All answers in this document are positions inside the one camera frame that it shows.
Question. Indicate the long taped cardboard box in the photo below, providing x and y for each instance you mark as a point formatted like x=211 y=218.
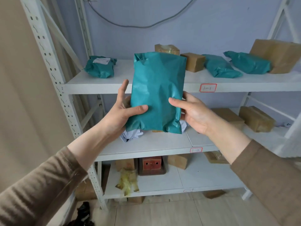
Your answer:
x=256 y=118

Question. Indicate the yellow-taped cardboard box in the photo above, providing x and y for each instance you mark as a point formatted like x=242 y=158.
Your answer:
x=164 y=48

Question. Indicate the person's right forearm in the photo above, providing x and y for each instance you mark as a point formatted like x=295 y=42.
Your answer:
x=258 y=174

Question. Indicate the black plastic bag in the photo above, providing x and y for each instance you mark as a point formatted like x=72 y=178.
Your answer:
x=82 y=214

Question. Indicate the person's left forearm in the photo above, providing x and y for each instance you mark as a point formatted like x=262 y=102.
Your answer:
x=47 y=185

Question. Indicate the grey mailer bag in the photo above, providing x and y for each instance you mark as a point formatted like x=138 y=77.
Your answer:
x=130 y=135
x=183 y=126

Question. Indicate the small white power socket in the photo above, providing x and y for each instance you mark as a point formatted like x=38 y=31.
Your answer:
x=287 y=124

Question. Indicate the teal mailer bag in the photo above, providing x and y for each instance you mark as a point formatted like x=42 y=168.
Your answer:
x=249 y=63
x=221 y=67
x=157 y=87
x=98 y=70

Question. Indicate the white metal shelving rack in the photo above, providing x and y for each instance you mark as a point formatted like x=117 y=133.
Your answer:
x=152 y=143

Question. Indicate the red box in dark tray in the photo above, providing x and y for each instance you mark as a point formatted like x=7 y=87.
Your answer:
x=151 y=163

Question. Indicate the large cardboard box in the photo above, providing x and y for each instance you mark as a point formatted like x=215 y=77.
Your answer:
x=277 y=54

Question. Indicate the yellow plastic bag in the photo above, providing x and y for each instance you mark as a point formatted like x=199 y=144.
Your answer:
x=127 y=183

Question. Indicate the person's left hand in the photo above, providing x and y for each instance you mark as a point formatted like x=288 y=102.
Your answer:
x=115 y=117

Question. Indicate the person's right hand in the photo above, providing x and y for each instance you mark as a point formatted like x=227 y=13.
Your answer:
x=197 y=115

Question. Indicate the small cardboard box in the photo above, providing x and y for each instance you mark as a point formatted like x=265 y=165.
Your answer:
x=195 y=62

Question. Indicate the cardboard box with torn flap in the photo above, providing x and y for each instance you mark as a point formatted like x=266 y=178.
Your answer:
x=229 y=116

